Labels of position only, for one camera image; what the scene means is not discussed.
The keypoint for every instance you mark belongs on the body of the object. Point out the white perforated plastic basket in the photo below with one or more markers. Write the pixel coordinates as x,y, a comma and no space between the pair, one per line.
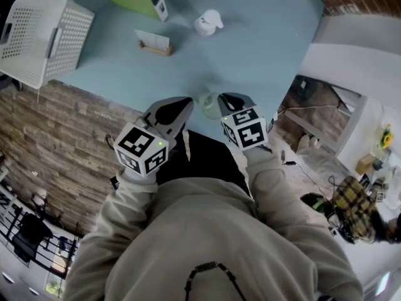
28,27

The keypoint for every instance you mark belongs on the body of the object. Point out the black metal rack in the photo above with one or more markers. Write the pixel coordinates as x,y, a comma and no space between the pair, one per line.
31,235

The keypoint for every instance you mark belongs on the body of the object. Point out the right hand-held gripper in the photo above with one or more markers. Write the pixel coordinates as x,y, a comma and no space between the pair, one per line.
250,133

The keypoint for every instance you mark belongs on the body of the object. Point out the person's left forearm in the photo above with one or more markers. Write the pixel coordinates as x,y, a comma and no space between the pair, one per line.
131,193

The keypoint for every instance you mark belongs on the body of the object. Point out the person's black trousers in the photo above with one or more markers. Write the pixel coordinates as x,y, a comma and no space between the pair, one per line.
203,158

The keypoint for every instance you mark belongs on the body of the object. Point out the clear glass cup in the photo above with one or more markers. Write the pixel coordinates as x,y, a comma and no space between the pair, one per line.
208,105

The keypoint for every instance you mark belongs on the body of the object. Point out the yellow sunflower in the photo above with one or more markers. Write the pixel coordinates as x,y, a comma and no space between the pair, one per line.
387,138

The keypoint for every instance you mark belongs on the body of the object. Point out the yellow plaid cloth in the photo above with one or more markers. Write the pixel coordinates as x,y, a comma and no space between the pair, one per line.
354,205

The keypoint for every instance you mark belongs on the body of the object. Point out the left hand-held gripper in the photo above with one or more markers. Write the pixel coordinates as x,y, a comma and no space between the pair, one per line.
141,149

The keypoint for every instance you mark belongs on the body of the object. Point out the person's right forearm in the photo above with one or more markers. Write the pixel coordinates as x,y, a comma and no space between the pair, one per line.
266,174

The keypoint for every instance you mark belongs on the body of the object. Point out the white plastic bottle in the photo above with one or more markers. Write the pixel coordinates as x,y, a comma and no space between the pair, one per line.
205,24

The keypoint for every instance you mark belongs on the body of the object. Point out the wooden card stand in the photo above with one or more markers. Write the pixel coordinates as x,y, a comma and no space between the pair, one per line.
153,41

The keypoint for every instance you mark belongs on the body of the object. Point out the clear plastic bag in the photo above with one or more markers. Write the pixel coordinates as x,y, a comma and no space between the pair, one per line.
316,158

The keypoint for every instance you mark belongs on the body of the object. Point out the brown cardboard box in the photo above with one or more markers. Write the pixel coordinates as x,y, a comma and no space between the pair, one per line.
365,164

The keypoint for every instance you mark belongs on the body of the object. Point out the person's beige hoodie torso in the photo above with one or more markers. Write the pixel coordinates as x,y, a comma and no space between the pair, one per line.
203,230

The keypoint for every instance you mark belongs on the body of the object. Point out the black green bag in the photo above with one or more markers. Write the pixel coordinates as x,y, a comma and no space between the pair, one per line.
316,204

